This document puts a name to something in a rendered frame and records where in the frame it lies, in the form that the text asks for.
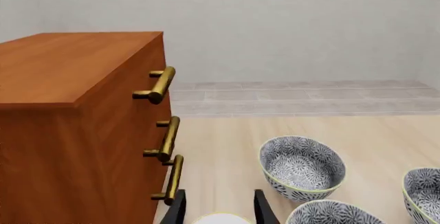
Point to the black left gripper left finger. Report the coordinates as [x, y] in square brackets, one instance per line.
[178, 209]

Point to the white plate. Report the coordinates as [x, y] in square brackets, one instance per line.
[220, 219]

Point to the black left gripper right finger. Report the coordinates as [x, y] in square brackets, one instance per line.
[263, 209]

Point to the wooden cabinet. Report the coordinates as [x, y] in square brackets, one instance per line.
[68, 121]

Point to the black-white patterned bowl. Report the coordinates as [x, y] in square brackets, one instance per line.
[302, 168]
[333, 213]
[424, 190]

